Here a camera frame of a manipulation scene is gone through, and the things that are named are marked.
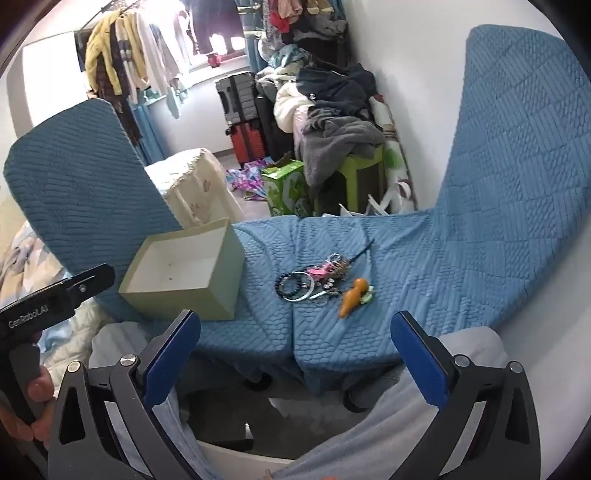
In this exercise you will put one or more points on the green plastic stool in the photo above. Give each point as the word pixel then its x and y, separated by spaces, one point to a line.
pixel 364 170

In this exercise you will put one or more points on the blue textured blanket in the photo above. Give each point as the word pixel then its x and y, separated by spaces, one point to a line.
pixel 461 221

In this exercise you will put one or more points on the black suitcase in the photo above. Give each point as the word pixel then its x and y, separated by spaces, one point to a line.
pixel 235 97

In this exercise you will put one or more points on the small green charm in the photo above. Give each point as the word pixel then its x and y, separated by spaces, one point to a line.
pixel 367 295

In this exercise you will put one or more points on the pink hair clip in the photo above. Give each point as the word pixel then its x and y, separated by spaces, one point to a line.
pixel 321 270

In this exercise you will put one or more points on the black chair base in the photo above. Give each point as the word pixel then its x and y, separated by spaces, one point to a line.
pixel 221 415

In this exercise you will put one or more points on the orange gourd pendant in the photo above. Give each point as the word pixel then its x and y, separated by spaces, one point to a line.
pixel 351 300

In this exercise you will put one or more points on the cream bedding bundle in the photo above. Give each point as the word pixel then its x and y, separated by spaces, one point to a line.
pixel 288 108

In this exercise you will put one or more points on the white hanging shirts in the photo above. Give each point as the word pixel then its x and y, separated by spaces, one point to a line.
pixel 157 55

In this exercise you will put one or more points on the patterned quilt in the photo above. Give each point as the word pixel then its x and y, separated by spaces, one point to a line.
pixel 18 267

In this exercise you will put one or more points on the grey fleece blanket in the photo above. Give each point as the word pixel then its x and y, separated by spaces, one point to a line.
pixel 332 138

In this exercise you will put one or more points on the pile of mixed clothes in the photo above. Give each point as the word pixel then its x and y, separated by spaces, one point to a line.
pixel 300 18

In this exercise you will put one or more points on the silver bangle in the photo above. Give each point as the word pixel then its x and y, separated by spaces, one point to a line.
pixel 304 295

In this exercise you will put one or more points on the person's left hand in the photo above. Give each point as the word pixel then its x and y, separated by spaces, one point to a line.
pixel 44 383

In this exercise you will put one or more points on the red suitcase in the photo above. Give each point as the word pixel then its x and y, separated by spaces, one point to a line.
pixel 249 143

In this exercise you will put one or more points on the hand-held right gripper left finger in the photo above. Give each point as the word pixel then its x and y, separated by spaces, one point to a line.
pixel 173 353

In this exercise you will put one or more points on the striped hanging scarf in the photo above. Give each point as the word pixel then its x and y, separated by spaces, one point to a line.
pixel 122 83

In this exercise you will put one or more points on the green printed carton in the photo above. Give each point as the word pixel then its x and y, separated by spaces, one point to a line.
pixel 284 189

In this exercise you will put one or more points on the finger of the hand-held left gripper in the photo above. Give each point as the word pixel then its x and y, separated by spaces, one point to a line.
pixel 90 281

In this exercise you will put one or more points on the pale green cardboard box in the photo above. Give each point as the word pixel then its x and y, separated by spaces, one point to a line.
pixel 184 267

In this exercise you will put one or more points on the yellow hanging jacket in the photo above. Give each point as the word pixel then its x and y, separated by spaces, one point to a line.
pixel 101 50

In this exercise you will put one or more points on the blue textured covered chair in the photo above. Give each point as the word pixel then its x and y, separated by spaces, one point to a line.
pixel 83 184

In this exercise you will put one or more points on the black rhinestone hair stick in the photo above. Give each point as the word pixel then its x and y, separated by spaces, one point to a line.
pixel 358 253

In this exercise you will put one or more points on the dark navy clothing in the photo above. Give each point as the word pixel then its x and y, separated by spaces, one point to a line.
pixel 337 85

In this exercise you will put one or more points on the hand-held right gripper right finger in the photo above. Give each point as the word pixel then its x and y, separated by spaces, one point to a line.
pixel 422 362

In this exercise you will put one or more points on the person's right leg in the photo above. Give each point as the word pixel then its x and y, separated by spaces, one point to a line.
pixel 369 438

